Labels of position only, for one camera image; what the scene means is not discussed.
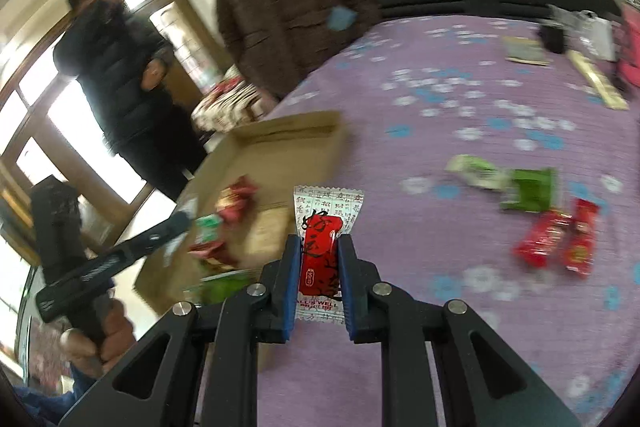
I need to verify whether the purple floral tablecloth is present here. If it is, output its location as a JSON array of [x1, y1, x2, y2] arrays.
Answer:
[[260, 14, 640, 427]]

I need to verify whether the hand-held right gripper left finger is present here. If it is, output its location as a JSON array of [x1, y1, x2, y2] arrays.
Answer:
[[57, 234, 303, 427]]

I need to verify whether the red snack packet with figure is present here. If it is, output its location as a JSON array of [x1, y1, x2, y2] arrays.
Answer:
[[512, 209, 573, 269]]

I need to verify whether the black cup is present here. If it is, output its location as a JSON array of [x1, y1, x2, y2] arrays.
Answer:
[[540, 19, 566, 54]]

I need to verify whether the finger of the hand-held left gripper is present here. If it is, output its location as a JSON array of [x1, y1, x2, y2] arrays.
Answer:
[[117, 212, 193, 260]]

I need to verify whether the person's left forearm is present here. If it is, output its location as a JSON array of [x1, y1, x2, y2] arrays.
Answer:
[[10, 364, 106, 427]]

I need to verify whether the cream tube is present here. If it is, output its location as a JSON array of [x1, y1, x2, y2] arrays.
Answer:
[[567, 51, 630, 110]]

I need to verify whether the person's left hand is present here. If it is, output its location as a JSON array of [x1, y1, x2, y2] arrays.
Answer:
[[60, 302, 138, 378]]

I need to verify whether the olive green booklet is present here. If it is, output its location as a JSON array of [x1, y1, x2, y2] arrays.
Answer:
[[502, 37, 551, 66]]

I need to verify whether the red snack packet green label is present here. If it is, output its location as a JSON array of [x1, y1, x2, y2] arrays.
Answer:
[[562, 198, 600, 278]]

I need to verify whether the white snack packet red label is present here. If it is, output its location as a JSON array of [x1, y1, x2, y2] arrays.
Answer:
[[292, 186, 365, 328]]

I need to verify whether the cardboard box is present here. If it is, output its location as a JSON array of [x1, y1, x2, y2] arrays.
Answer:
[[132, 109, 348, 373]]

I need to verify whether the white round container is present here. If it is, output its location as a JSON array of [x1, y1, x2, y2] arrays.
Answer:
[[570, 9, 618, 62]]

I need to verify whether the jar with pink knitted cover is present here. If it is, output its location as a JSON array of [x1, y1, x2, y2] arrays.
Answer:
[[615, 4, 640, 92]]

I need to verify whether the small white green snack packet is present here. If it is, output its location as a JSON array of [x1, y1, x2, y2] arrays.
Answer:
[[445, 154, 511, 190]]

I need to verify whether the large green snack packet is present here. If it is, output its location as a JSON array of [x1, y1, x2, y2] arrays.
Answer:
[[182, 269, 258, 305]]

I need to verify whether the blue glove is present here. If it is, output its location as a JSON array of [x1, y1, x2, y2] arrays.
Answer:
[[327, 7, 358, 32]]

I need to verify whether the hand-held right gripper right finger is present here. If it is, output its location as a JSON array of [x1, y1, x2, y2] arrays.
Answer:
[[337, 234, 581, 427]]

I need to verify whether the dark red triangular snack packet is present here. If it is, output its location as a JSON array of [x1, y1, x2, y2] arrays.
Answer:
[[187, 239, 238, 270], [215, 176, 261, 225]]

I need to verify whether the wooden glass door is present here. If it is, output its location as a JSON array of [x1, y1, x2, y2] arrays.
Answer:
[[0, 0, 221, 268]]

